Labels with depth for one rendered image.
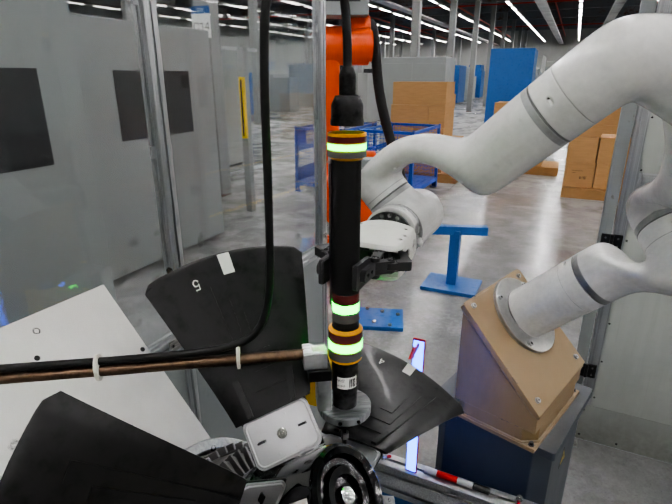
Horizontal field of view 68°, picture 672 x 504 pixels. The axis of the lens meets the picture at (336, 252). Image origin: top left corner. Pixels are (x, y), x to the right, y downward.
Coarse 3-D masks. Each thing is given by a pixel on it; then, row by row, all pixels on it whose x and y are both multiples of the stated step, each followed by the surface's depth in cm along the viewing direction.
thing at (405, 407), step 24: (360, 360) 88; (360, 384) 83; (384, 384) 84; (408, 384) 85; (432, 384) 88; (384, 408) 78; (408, 408) 79; (432, 408) 82; (456, 408) 85; (336, 432) 73; (360, 432) 73; (384, 432) 73; (408, 432) 74
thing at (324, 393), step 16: (304, 352) 62; (320, 352) 62; (304, 368) 62; (320, 368) 62; (320, 384) 63; (320, 400) 64; (368, 400) 67; (336, 416) 64; (352, 416) 64; (368, 416) 65
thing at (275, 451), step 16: (304, 400) 65; (272, 416) 64; (288, 416) 64; (304, 416) 64; (256, 432) 64; (272, 432) 64; (288, 432) 64; (304, 432) 64; (256, 448) 63; (272, 448) 63; (288, 448) 63; (304, 448) 63; (256, 464) 63; (272, 464) 63
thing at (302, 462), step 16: (320, 448) 60; (336, 448) 60; (352, 448) 62; (288, 464) 62; (304, 464) 58; (320, 464) 57; (336, 464) 60; (352, 464) 62; (368, 464) 62; (288, 480) 58; (304, 480) 56; (320, 480) 56; (336, 480) 59; (352, 480) 60; (368, 480) 62; (288, 496) 57; (304, 496) 55; (320, 496) 55; (336, 496) 57; (368, 496) 60
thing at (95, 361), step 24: (264, 0) 49; (264, 24) 49; (264, 48) 50; (264, 72) 51; (264, 96) 52; (264, 120) 52; (264, 144) 53; (264, 168) 54; (264, 192) 55; (264, 312) 60; (72, 360) 58; (96, 360) 58; (120, 360) 59; (144, 360) 60
